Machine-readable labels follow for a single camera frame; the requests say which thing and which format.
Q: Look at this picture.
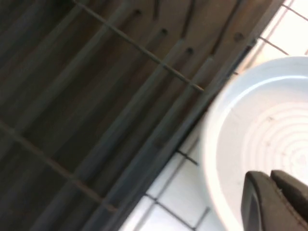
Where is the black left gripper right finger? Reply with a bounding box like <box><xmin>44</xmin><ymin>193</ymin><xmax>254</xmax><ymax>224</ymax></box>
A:
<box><xmin>270</xmin><ymin>169</ymin><xmax>308</xmax><ymax>223</ymax></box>

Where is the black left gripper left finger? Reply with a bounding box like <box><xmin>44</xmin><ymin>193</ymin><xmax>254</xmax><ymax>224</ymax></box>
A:
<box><xmin>242</xmin><ymin>170</ymin><xmax>308</xmax><ymax>231</ymax></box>

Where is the black plastic drip tray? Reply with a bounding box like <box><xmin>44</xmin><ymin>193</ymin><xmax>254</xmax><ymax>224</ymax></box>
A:
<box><xmin>0</xmin><ymin>0</ymin><xmax>289</xmax><ymax>231</ymax></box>

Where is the black wire dish rack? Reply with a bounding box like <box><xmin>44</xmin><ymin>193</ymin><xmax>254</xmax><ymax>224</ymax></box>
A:
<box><xmin>0</xmin><ymin>0</ymin><xmax>258</xmax><ymax>231</ymax></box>

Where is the pale grey round plate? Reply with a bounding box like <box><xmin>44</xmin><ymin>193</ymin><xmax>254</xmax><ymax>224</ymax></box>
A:
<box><xmin>201</xmin><ymin>55</ymin><xmax>308</xmax><ymax>231</ymax></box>

